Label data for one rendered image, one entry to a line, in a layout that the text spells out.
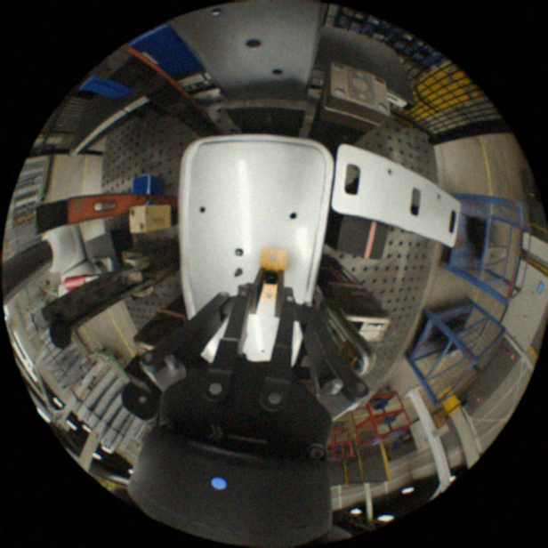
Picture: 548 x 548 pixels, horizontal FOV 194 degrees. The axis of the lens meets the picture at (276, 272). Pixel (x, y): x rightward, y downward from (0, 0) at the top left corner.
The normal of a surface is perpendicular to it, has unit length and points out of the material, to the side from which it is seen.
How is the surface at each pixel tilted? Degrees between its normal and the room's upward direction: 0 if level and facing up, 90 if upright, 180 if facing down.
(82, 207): 90
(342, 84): 0
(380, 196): 0
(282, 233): 0
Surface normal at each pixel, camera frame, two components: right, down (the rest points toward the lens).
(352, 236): -0.04, 0.35
